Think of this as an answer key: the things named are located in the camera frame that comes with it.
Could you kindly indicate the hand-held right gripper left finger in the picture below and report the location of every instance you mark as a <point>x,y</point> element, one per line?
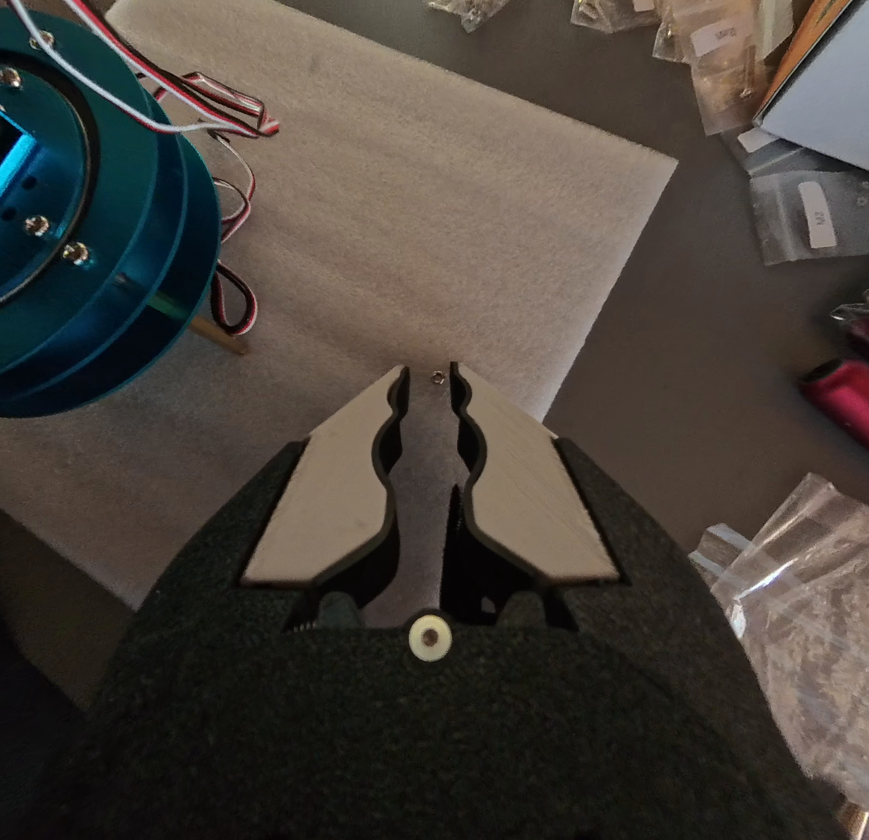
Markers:
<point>326,507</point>

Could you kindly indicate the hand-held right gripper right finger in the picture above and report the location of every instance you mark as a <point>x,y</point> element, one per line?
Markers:
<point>536,507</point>

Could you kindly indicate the blue toy robot arm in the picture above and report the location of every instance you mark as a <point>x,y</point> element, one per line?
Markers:
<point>122,242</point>

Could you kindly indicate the grey desk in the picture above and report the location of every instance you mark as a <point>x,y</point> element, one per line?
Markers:
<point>679,344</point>

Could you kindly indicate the crumpled clear plastic bag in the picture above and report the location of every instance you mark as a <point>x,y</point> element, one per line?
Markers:
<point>801,616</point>

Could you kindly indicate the white foam sheet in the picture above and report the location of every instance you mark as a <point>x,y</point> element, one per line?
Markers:
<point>441,229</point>

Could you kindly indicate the red metal cylinder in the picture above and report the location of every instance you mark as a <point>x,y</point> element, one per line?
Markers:
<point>838,395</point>

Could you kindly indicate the pile of small screw bags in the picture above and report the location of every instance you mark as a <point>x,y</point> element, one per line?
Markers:
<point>719,39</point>

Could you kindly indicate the orange white cardboard box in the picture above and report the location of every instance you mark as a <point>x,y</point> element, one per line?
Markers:
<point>828,93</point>

